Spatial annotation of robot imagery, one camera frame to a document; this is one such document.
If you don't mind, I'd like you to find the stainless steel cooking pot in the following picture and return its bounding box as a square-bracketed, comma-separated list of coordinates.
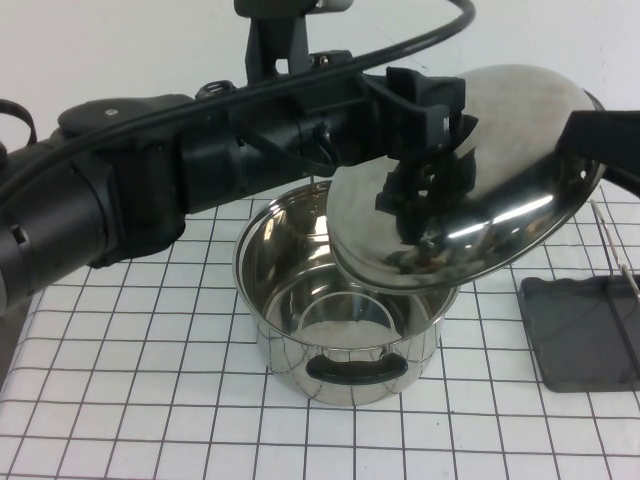
[233, 179, 459, 407]

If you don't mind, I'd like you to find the white grid pattern tablecloth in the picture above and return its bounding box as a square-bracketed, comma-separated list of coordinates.
[0, 178, 640, 480]

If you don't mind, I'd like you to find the steel pot lid black knob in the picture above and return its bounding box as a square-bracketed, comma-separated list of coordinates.
[327, 62, 609, 293]

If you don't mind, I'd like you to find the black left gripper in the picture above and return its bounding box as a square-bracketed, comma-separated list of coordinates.
[227, 48, 480, 215]

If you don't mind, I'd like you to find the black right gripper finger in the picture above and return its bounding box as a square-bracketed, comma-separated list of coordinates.
[553, 109, 640, 187]

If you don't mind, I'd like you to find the thin black cable loop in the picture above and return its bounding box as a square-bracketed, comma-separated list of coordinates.
[0, 98, 37, 147]

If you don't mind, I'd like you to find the thick black cable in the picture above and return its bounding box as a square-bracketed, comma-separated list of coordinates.
[0, 0, 477, 207]

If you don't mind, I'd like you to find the dark grey rack drip tray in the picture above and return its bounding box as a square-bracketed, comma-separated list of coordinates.
[519, 275, 640, 394]

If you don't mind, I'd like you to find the metal wire lid rack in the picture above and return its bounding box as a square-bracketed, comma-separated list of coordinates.
[588, 198, 640, 387]

